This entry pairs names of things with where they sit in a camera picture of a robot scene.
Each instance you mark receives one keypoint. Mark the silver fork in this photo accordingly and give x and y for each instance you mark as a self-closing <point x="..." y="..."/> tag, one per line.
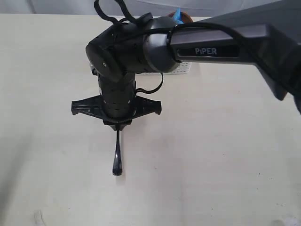
<point x="117" y="168"/>

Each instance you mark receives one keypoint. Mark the blue snack packet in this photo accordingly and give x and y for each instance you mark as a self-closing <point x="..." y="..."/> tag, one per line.
<point x="177" y="16"/>

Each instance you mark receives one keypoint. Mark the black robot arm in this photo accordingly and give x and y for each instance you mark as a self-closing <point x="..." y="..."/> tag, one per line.
<point x="267" y="36"/>

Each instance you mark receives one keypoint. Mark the brown ceramic plate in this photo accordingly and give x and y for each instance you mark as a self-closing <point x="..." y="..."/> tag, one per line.
<point x="185" y="17"/>

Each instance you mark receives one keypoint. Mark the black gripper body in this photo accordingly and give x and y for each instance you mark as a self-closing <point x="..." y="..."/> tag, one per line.
<point x="116" y="114"/>

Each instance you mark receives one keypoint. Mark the white perforated plastic basket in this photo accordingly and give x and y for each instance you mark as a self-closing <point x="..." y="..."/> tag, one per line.
<point x="183" y="68"/>

